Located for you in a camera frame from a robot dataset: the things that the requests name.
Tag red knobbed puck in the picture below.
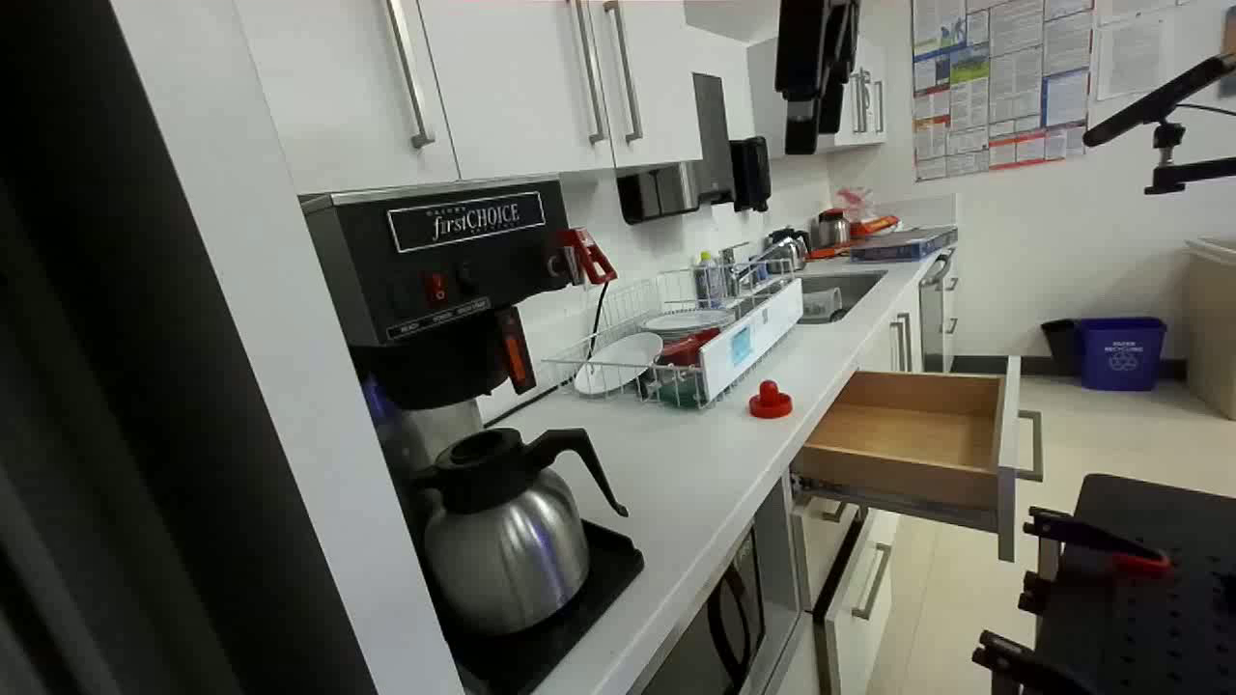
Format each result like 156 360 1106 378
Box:
748 378 792 415

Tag white plate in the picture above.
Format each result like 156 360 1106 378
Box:
573 330 666 398

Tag white dish rack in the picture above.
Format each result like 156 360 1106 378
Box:
638 277 805 410

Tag kitchen sink faucet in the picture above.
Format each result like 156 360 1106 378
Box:
730 239 805 297

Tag black coffee maker machine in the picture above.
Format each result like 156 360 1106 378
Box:
307 181 642 695

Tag stainless steel coffee carafe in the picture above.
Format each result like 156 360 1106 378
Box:
414 427 626 635

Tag blue tray on counter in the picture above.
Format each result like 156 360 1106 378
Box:
850 226 957 261

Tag open wooden drawer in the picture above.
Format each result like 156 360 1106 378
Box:
792 355 1025 561

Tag white upper cabinets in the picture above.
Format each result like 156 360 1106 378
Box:
237 0 702 191

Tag black trash bin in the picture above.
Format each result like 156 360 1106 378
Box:
1042 319 1082 375

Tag blue recycling bin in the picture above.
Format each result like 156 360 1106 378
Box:
1079 315 1167 391

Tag black perforated robot table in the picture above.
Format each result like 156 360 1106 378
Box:
975 473 1236 695

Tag black wall dispenser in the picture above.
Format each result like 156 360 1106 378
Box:
730 133 774 212

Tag wall poster with charts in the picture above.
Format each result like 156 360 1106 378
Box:
911 0 1095 181

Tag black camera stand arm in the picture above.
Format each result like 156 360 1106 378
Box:
1082 53 1236 198

